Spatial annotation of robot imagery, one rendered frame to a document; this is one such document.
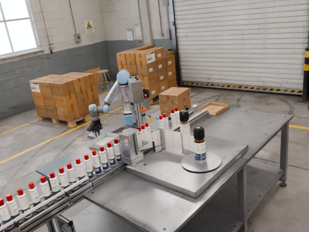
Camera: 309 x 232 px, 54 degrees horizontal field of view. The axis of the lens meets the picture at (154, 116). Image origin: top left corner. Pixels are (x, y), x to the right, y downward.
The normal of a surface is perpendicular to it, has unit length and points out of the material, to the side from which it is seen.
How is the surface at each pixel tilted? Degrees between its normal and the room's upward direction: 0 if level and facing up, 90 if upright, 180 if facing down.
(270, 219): 0
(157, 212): 0
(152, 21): 90
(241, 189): 90
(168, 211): 0
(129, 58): 90
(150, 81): 90
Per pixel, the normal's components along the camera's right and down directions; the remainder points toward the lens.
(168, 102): -0.55, 0.35
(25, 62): 0.78, 0.13
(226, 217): -0.13, -0.92
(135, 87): 0.24, 0.31
